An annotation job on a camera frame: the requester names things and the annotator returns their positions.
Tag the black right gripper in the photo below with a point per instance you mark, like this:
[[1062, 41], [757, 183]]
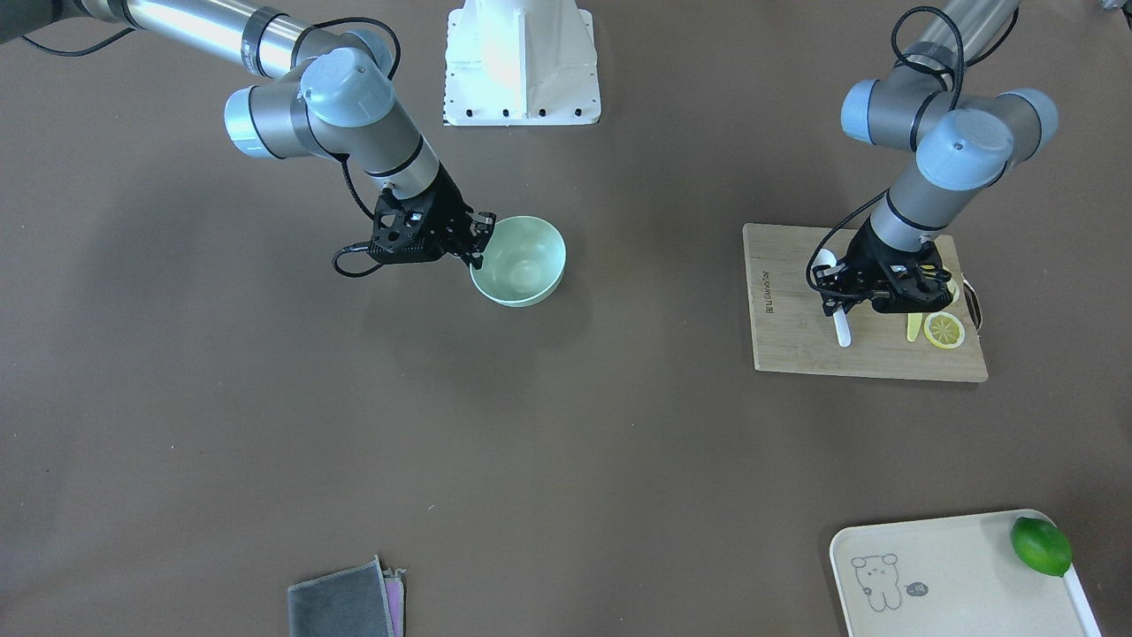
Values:
[[448, 210]]

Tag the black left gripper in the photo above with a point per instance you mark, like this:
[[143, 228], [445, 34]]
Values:
[[869, 245]]

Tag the white ceramic spoon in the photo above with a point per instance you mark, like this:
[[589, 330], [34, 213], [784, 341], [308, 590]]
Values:
[[825, 260]]

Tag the pale green bowl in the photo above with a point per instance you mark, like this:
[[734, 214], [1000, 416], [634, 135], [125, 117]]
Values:
[[523, 262]]

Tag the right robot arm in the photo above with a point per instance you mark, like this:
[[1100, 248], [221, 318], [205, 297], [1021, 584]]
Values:
[[325, 95]]

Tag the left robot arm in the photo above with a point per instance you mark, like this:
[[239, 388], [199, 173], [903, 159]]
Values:
[[961, 145]]

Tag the bamboo cutting board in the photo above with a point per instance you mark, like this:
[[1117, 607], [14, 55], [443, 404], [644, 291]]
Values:
[[790, 332]]

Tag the single lemon slice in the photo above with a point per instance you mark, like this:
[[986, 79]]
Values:
[[944, 330]]

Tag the stacked lemon slices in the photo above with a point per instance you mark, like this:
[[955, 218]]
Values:
[[953, 291]]

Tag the cream rabbit tray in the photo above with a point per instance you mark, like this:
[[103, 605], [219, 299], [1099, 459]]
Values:
[[953, 576]]

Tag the green lime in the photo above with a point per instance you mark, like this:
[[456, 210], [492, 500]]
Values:
[[1041, 546]]

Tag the grey folded cloth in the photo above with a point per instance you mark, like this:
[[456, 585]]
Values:
[[361, 601]]

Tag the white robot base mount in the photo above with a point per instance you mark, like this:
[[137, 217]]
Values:
[[521, 63]]

